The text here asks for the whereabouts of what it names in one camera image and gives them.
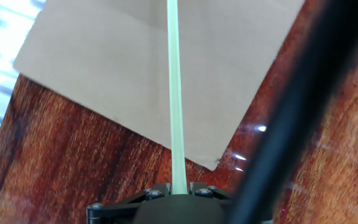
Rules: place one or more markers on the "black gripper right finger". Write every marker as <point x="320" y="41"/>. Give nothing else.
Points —
<point x="211" y="190"/>

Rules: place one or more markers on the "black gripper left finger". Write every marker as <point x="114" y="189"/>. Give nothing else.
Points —
<point x="120" y="208"/>

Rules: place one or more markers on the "glossy red woodgrain mat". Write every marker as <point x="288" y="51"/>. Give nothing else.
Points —
<point x="57" y="155"/>

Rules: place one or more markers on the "brown cardboard sheet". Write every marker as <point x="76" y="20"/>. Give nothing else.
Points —
<point x="104" y="62"/>

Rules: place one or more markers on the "pale green plastic flyswatter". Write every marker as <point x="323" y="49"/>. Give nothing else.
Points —
<point x="176" y="93"/>

